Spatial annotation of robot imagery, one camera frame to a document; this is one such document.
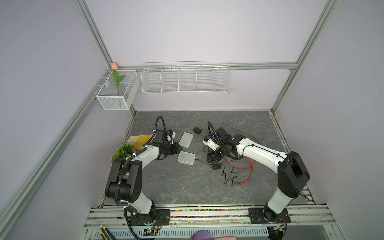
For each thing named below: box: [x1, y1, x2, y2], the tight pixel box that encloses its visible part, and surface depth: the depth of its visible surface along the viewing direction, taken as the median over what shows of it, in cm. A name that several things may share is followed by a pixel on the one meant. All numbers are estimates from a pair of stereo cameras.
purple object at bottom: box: [190, 230, 215, 240], surface depth 71 cm
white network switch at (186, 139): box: [179, 132, 194, 148], surface depth 104 cm
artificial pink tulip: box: [111, 62, 125, 97], surface depth 92 cm
